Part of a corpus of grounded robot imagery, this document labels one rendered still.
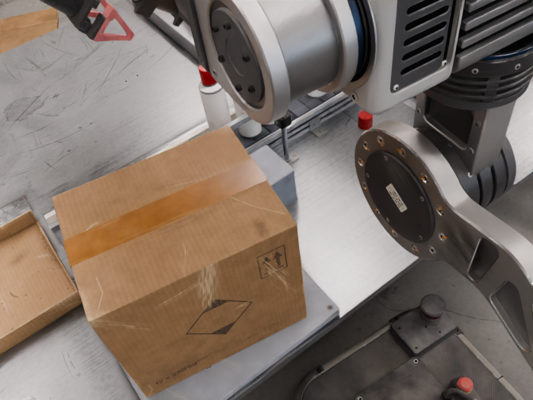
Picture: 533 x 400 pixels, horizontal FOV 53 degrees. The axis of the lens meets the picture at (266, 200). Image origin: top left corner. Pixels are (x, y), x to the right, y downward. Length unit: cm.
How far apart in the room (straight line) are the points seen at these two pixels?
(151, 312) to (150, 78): 91
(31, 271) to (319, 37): 90
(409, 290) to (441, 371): 46
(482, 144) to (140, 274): 46
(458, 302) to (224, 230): 135
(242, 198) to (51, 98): 92
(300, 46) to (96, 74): 124
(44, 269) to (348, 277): 61
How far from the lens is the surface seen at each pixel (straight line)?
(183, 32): 160
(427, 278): 203
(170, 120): 139
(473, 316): 198
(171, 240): 76
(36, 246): 124
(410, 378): 157
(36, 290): 117
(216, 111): 113
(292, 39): 42
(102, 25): 101
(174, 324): 80
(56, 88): 163
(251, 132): 120
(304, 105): 128
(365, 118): 127
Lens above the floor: 171
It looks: 50 degrees down
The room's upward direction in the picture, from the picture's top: 10 degrees counter-clockwise
